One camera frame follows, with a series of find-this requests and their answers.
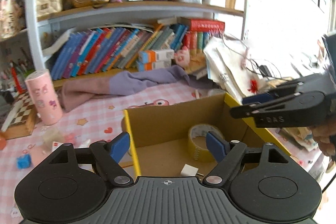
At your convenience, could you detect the white charger plug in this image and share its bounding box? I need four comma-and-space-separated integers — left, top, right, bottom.
180, 164, 204, 177

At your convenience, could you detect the white staples box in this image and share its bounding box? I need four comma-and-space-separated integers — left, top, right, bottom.
51, 141, 63, 152

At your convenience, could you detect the small blue object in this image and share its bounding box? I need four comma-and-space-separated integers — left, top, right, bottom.
17, 153, 31, 169

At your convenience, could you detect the person's right hand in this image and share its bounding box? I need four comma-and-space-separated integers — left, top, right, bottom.
310, 119, 335, 157

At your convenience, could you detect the yellow tape roll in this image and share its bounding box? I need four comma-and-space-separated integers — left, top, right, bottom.
187, 124, 225, 162

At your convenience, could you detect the yellow cardboard box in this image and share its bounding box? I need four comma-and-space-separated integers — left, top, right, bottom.
122, 94, 290, 177

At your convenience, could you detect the beige eraser block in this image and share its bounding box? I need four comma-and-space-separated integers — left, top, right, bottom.
42, 127, 65, 148

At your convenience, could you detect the pink purple cloth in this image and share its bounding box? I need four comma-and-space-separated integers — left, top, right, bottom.
56, 65, 211, 113

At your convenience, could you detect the pink pig plush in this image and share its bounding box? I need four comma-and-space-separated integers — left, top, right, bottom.
174, 46, 190, 69

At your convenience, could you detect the wooden chess board box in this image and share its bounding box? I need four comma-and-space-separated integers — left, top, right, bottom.
1, 91, 37, 140

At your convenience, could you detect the lower orange blue box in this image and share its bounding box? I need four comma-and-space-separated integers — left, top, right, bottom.
136, 60, 171, 72

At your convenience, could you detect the orange blue box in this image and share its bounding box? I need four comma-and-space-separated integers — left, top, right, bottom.
136, 60, 171, 72
138, 49, 174, 64

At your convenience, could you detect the red thick dictionary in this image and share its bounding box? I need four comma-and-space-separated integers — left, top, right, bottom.
178, 17, 225, 32

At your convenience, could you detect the pink cylindrical container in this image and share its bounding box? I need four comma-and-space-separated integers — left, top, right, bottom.
25, 69, 63, 125

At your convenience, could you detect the upper orange blue box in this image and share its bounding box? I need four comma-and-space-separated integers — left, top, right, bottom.
138, 49, 174, 64

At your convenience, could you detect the white bookshelf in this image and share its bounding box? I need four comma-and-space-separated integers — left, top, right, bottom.
25, 0, 244, 71

